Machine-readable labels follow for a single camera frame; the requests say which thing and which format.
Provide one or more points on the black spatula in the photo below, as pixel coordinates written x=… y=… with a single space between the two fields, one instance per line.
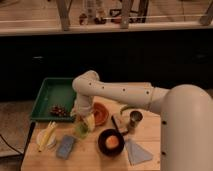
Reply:
x=120 y=124

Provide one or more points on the black bowl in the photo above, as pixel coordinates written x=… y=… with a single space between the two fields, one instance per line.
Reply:
x=102 y=146

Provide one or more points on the blue grey cloth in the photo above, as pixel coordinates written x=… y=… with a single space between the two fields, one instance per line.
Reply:
x=137 y=154

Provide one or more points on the blue sponge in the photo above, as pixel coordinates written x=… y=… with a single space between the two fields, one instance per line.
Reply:
x=65 y=147

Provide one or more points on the metal cup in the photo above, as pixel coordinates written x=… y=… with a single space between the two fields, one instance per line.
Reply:
x=135 y=118

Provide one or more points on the white plate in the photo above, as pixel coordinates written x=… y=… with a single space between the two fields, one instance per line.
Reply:
x=51 y=142

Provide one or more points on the orange fruit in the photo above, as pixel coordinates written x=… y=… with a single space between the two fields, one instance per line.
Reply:
x=112 y=142

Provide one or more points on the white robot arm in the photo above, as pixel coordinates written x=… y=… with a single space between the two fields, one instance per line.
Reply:
x=186 y=117

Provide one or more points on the green plastic cup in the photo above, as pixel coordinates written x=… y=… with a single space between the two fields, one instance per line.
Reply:
x=81 y=130

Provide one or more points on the dark grape bunch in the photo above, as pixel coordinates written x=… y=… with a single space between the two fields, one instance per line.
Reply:
x=58 y=111

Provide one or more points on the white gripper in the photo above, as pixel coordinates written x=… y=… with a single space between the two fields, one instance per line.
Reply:
x=83 y=106

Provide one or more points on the green pepper toy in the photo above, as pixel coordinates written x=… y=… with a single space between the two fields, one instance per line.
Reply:
x=127 y=107

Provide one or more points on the green plastic tray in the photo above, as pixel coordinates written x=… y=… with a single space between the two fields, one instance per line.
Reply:
x=54 y=92

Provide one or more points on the orange bowl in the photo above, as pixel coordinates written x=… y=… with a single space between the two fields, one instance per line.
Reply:
x=101 y=113

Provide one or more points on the yellow banana toy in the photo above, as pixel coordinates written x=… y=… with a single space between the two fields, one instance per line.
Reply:
x=47 y=134

